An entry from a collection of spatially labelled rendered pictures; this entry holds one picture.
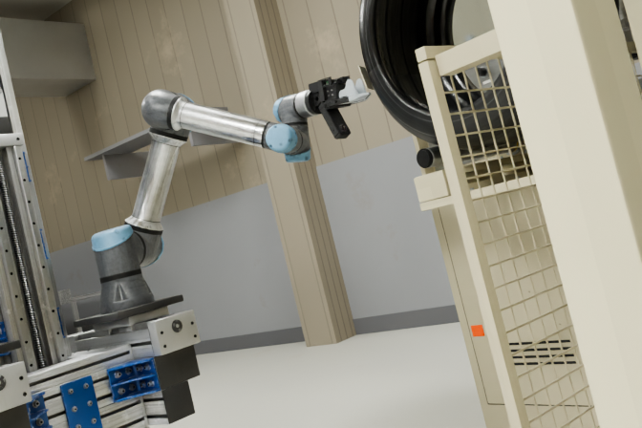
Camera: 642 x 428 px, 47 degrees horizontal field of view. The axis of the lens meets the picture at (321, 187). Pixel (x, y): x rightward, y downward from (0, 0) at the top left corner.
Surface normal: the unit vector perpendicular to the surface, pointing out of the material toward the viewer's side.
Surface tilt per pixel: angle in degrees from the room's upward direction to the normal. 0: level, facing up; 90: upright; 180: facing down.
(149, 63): 90
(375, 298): 90
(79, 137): 90
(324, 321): 90
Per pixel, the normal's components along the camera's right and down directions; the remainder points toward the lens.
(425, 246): -0.62, 0.11
